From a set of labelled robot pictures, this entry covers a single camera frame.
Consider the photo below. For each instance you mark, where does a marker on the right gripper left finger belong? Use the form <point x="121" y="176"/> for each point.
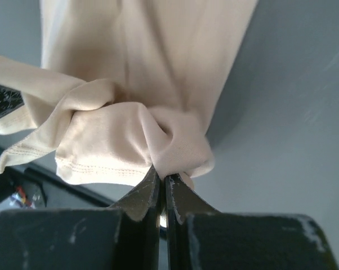
<point x="122" y="236"/>

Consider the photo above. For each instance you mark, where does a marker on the beige t-shirt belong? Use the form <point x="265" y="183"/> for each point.
<point x="124" y="86"/>

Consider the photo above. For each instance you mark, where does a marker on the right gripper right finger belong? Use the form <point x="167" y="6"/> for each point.
<point x="201" y="237"/>

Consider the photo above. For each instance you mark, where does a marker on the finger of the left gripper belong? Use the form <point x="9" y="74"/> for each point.
<point x="10" y="100"/>

